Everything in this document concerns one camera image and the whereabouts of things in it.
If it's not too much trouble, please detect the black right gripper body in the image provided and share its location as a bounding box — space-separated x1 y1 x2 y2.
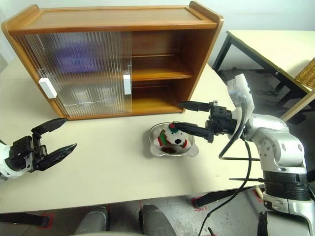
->
205 99 234 136

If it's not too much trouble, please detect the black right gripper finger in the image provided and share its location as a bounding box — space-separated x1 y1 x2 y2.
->
177 100 213 113
173 121 215 144

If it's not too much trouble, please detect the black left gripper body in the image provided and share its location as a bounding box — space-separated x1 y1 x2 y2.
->
4 136 48 173

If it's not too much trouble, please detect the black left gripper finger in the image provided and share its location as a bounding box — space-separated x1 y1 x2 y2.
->
31 118 68 146
35 143 78 172

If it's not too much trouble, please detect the white door handle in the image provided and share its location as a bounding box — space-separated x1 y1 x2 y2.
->
122 74 132 96
38 77 58 100

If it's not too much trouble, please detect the purple tissue pack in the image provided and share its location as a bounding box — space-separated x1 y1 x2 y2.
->
54 45 101 74

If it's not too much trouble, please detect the ribbed glass sliding door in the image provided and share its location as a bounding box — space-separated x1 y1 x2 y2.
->
40 30 133 116
11 31 116 118

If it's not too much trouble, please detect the wooden cabinet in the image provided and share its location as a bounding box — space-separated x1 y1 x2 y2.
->
0 0 224 121

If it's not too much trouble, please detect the bear-shaped metal bowl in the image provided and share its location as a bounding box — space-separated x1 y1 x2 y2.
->
148 121 200 158

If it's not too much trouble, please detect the black metal table leg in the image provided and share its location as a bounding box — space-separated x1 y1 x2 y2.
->
0 212 49 229
195 186 262 207

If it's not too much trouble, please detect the dark grey rounded shape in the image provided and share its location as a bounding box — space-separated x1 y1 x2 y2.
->
138 204 177 236
73 205 111 236

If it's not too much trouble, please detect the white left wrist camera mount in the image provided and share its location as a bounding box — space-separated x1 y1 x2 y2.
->
0 142 25 182

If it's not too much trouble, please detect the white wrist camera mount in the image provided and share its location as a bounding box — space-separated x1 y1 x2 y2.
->
0 142 25 182
226 73 256 139

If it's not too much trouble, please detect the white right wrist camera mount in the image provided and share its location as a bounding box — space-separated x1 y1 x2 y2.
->
226 73 256 139

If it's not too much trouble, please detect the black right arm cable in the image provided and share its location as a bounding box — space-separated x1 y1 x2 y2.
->
198 98 262 236

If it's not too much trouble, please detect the beige table with black frame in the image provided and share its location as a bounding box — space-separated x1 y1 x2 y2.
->
212 29 315 124

